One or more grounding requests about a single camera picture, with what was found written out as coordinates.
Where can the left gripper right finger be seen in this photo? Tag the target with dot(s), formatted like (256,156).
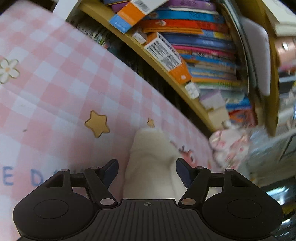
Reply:
(196,182)

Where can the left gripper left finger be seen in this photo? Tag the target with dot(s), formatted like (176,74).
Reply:
(98,180)

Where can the cream t-shirt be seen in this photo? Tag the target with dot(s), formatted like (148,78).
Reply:
(151,172)

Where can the pink white bunny plush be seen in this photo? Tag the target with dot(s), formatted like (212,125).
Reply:
(230,145)

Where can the pastel sticky note cube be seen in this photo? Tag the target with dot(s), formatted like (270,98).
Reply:
(213,100)

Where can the pink checkered table mat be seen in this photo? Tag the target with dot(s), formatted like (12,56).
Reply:
(74,105)

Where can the white phone charger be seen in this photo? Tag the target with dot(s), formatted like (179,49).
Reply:
(192,90)

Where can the white wooden bookshelf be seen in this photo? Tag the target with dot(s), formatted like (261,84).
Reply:
(274,119)

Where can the lying orange white box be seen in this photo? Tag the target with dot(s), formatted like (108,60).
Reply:
(166,55)

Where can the row of colourful books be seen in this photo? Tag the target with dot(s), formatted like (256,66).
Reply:
(206,36)

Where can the white tablet on books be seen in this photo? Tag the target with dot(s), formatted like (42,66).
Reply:
(258,41)

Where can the tall orange white box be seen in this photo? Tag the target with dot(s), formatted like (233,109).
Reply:
(133,12)

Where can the pink pencil case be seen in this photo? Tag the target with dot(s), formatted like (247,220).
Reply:
(285,50)

